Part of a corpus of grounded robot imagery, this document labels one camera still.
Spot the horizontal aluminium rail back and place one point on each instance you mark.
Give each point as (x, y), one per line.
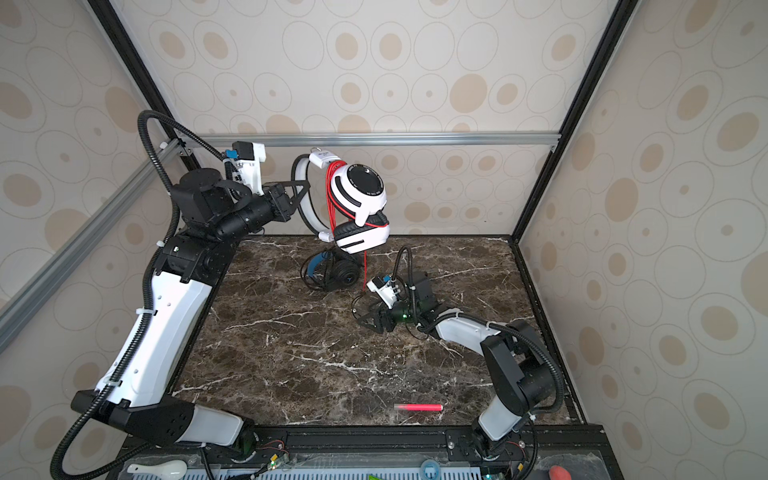
(547, 138)

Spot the white red headphones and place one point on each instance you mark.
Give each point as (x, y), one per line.
(356, 191)

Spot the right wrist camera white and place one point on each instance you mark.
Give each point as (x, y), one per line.
(390, 290)

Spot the aluminium rail left wall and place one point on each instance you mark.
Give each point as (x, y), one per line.
(49, 229)

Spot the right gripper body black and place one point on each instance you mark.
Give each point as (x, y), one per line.
(403, 312)

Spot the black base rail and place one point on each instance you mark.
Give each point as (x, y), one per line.
(367, 452)

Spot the black frame post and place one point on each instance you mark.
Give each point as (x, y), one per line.
(107, 17)
(608, 42)

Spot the white spoon-shaped tool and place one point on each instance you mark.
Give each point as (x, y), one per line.
(170, 470)

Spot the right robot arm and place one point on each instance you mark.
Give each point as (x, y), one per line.
(526, 380)

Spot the red round object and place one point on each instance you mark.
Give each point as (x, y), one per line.
(558, 472)

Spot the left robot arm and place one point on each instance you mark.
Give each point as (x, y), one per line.
(212, 212)

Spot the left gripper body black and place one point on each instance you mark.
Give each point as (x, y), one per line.
(267, 207)

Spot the blue round cap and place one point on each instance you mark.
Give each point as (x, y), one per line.
(430, 469)

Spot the pink marker pen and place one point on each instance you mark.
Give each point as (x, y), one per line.
(412, 407)

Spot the black frame post left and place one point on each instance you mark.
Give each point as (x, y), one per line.
(107, 17)

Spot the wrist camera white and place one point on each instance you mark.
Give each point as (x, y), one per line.
(390, 290)
(243, 164)

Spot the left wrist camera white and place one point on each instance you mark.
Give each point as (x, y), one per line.
(243, 164)

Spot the black frame post right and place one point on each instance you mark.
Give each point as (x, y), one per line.
(608, 42)

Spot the black blue headphones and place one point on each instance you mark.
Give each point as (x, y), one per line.
(331, 269)

